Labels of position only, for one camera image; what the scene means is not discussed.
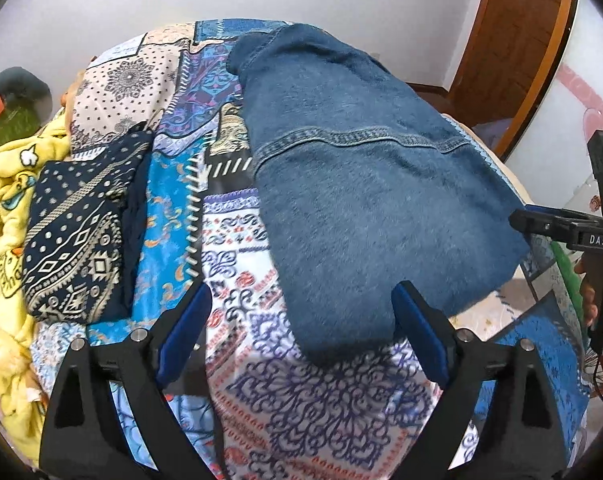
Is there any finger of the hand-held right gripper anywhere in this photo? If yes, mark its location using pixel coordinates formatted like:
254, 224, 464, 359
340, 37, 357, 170
509, 207, 578, 239

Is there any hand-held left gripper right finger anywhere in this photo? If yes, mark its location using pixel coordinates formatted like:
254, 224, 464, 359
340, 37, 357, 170
390, 280, 567, 480

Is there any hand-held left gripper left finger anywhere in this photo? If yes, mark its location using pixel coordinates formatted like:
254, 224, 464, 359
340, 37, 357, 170
39, 282, 227, 480

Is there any blue denim jacket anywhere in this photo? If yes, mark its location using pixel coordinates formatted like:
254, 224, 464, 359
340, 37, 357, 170
226, 22, 532, 367

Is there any person's right hand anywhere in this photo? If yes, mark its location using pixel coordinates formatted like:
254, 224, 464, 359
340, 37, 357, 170
575, 259, 602, 332

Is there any blue patchwork bed blanket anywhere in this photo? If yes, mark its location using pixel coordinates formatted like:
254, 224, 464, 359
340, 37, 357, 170
32, 19, 595, 480

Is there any navy patterned folded garment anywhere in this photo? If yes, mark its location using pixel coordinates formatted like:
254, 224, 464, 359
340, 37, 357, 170
20, 130, 155, 324

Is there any brown wooden door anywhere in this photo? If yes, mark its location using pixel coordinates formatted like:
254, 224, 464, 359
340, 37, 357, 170
451, 0, 581, 127

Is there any yellow cartoon fleece blanket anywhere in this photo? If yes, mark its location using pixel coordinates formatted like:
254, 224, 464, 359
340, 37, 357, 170
0, 115, 75, 467

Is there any orange soft toy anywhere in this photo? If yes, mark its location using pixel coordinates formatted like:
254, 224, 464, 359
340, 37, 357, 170
62, 67, 90, 127

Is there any green patterned bag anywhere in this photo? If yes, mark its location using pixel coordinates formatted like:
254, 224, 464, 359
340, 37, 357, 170
0, 102, 48, 159

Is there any grey pillow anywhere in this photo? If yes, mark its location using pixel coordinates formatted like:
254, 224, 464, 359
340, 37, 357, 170
0, 66, 52, 116

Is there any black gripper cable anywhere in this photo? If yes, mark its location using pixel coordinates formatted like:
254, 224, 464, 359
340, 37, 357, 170
588, 330, 603, 403

